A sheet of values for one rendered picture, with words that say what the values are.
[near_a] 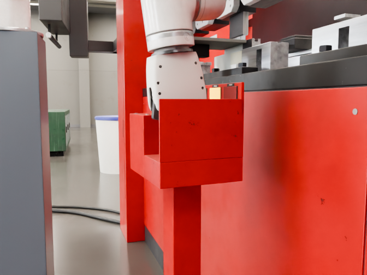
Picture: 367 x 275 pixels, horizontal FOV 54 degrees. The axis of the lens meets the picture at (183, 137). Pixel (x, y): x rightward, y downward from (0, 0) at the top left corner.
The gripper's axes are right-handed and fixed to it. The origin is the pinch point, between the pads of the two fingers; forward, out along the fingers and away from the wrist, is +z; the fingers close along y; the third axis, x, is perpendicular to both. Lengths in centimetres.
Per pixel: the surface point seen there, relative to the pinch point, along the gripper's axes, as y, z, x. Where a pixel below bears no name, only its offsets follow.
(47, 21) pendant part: 7, -57, -153
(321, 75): -22.7, -7.8, 11.5
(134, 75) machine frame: -31, -21, -134
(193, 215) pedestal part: -1.0, 15.9, -2.6
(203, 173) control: -0.9, 6.2, 4.7
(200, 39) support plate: -26, -23, -40
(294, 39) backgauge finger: -63, -21, -40
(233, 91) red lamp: -9.9, -7.0, 2.9
